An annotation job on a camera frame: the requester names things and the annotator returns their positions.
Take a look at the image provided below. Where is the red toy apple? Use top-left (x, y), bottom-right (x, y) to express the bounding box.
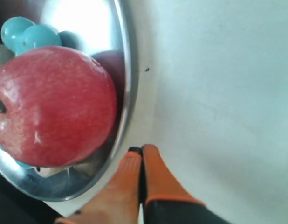
top-left (0, 46), bottom-right (117, 167)

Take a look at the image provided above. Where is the white die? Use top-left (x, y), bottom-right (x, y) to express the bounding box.
top-left (34, 167), bottom-right (66, 178)

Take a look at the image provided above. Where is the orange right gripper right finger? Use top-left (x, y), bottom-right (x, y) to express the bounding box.
top-left (142, 145), bottom-right (228, 224)

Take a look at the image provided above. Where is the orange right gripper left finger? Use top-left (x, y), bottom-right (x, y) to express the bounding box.
top-left (55, 147), bottom-right (142, 224)

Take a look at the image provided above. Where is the round metal plate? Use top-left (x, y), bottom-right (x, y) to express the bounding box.
top-left (0, 0), bottom-right (132, 202)

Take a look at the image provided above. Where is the teal toy bone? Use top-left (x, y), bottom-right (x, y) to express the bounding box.
top-left (0, 16), bottom-right (80, 56)

